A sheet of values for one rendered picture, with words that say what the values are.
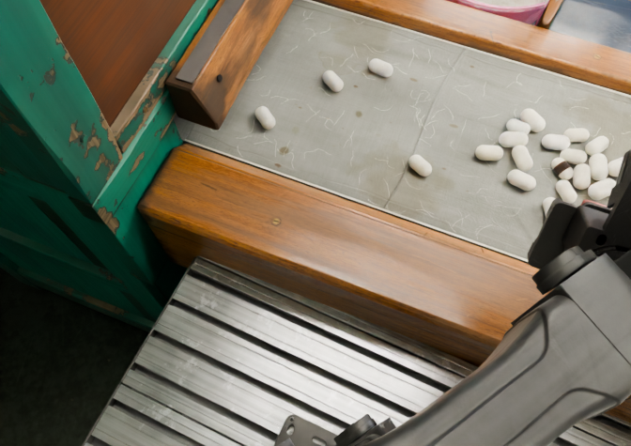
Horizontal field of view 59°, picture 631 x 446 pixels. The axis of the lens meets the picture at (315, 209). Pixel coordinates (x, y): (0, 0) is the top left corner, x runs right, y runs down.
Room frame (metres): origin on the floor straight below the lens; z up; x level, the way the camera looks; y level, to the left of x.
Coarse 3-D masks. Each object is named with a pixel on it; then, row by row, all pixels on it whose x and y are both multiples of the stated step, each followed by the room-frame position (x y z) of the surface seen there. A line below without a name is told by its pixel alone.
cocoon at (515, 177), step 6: (510, 174) 0.36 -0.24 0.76; (516, 174) 0.36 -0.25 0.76; (522, 174) 0.36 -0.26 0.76; (510, 180) 0.35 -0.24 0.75; (516, 180) 0.35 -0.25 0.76; (522, 180) 0.35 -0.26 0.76; (528, 180) 0.35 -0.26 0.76; (534, 180) 0.35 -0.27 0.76; (516, 186) 0.35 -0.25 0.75; (522, 186) 0.34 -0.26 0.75; (528, 186) 0.34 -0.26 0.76; (534, 186) 0.34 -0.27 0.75
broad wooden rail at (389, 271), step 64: (192, 192) 0.32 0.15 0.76; (256, 192) 0.32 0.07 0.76; (320, 192) 0.33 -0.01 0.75; (192, 256) 0.28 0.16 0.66; (256, 256) 0.24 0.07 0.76; (320, 256) 0.24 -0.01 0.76; (384, 256) 0.24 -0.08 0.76; (448, 256) 0.24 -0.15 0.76; (384, 320) 0.18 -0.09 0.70; (448, 320) 0.17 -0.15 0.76; (512, 320) 0.17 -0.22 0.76
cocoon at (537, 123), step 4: (524, 112) 0.45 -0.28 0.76; (528, 112) 0.45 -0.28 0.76; (532, 112) 0.45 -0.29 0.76; (520, 116) 0.45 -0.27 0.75; (524, 116) 0.45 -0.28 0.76; (528, 116) 0.45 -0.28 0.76; (532, 116) 0.44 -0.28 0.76; (536, 116) 0.44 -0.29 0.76; (540, 116) 0.44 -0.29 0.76; (524, 120) 0.44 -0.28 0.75; (528, 120) 0.44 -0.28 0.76; (532, 120) 0.44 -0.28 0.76; (536, 120) 0.44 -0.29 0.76; (540, 120) 0.44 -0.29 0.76; (544, 120) 0.44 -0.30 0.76; (532, 124) 0.43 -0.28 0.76; (536, 124) 0.43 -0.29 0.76; (540, 124) 0.43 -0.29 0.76; (544, 124) 0.43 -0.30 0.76; (532, 128) 0.43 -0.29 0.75; (536, 128) 0.43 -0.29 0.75; (540, 128) 0.43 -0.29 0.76; (544, 128) 0.43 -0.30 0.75
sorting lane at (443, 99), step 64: (256, 64) 0.54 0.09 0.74; (320, 64) 0.54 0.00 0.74; (448, 64) 0.55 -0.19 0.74; (512, 64) 0.55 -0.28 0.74; (192, 128) 0.43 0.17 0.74; (256, 128) 0.43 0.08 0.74; (320, 128) 0.43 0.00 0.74; (384, 128) 0.43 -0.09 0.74; (448, 128) 0.44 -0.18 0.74; (576, 128) 0.44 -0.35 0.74; (384, 192) 0.34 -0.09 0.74; (448, 192) 0.34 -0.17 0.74; (512, 192) 0.34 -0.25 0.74; (576, 192) 0.34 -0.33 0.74; (512, 256) 0.25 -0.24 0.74
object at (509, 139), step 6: (504, 132) 0.42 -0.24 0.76; (510, 132) 0.42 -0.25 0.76; (516, 132) 0.42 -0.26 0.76; (522, 132) 0.42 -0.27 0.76; (504, 138) 0.41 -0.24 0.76; (510, 138) 0.41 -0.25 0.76; (516, 138) 0.41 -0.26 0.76; (522, 138) 0.41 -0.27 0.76; (528, 138) 0.41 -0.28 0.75; (504, 144) 0.41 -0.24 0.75; (510, 144) 0.40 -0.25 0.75; (516, 144) 0.40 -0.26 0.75; (522, 144) 0.40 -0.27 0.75
